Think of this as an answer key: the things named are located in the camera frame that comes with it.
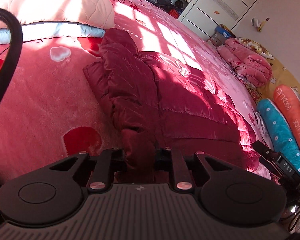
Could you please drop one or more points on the pink heart-pattern bed blanket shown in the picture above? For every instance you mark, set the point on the pink heart-pattern bed blanket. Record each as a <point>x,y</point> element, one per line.
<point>49,111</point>

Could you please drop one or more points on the dark clothes pile lower shelf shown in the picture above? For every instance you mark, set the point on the dark clothes pile lower shelf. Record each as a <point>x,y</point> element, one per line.
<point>172,8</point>

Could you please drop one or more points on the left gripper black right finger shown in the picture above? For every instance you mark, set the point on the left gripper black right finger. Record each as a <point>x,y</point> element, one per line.
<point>227,193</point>

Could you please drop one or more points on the pink quilted folded garment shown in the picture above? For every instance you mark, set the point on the pink quilted folded garment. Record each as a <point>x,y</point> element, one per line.
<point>95,13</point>

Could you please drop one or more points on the teal flower pillow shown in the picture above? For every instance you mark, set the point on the teal flower pillow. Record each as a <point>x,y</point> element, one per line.
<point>279,131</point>

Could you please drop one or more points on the wall-mounted lamp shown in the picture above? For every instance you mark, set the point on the wall-mounted lamp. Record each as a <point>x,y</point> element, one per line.
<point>257,24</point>

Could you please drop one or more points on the light blue folded garment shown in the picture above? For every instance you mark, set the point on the light blue folded garment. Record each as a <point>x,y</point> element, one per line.
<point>43,30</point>

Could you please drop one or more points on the floral pillow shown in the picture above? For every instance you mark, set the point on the floral pillow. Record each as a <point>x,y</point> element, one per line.
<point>255,46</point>

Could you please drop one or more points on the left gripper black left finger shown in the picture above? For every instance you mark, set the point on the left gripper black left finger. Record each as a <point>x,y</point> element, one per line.
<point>57,191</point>

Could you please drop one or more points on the folded pink quilt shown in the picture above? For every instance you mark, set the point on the folded pink quilt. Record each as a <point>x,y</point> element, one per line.
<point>246,62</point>

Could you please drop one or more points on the blue shoe box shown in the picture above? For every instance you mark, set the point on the blue shoe box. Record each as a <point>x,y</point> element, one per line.
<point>222,32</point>

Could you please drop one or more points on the yellow headboard cover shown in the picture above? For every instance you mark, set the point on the yellow headboard cover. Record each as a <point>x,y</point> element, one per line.
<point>280,76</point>

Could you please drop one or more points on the grey shoe boxes stack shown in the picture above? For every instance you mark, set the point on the grey shoe boxes stack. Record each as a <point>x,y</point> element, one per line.
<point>218,39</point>

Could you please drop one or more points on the orange good luck pillow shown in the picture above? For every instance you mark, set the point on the orange good luck pillow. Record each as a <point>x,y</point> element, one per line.
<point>288,102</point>

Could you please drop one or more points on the red puffer down jacket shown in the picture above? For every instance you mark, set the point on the red puffer down jacket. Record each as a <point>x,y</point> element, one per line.
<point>155,101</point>

